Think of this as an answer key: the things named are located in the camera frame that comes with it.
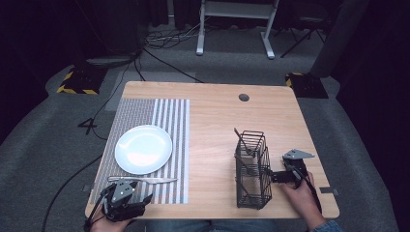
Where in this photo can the dark long utensil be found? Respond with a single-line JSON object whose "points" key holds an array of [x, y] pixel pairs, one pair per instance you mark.
{"points": [[242, 140]]}

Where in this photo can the yellow-black striped stand base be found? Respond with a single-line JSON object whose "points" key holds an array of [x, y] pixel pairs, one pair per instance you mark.
{"points": [[306, 85], [82, 80]]}

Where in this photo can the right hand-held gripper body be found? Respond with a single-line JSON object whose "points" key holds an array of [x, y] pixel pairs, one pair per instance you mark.
{"points": [[297, 167]]}

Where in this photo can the grey striped placemat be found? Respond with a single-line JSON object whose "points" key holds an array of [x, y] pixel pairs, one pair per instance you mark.
{"points": [[167, 129]]}

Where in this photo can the person's legs in jeans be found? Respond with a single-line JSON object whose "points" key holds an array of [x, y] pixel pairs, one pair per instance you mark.
{"points": [[209, 226]]}

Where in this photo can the grey tape strip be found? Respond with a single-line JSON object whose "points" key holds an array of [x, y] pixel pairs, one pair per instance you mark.
{"points": [[328, 190]]}

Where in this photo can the white round plate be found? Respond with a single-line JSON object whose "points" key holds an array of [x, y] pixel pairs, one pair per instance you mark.
{"points": [[143, 149]]}

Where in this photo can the person's right hand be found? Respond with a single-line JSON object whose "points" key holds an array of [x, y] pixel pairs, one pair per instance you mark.
{"points": [[299, 199]]}

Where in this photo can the grey slanted column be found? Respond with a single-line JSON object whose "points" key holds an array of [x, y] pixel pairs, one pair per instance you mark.
{"points": [[338, 38]]}

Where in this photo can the white metal desk frame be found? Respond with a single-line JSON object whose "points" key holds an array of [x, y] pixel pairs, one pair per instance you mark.
{"points": [[237, 11]]}

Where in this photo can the person's left hand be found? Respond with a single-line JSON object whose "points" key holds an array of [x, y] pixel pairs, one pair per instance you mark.
{"points": [[106, 225]]}

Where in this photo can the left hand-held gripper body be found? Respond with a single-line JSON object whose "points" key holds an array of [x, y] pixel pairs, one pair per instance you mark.
{"points": [[122, 193]]}

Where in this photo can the silver table knife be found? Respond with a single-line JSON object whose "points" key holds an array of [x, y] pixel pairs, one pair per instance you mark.
{"points": [[141, 179]]}

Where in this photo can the black tripod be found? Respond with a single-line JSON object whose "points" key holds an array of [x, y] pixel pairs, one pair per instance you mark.
{"points": [[303, 35]]}

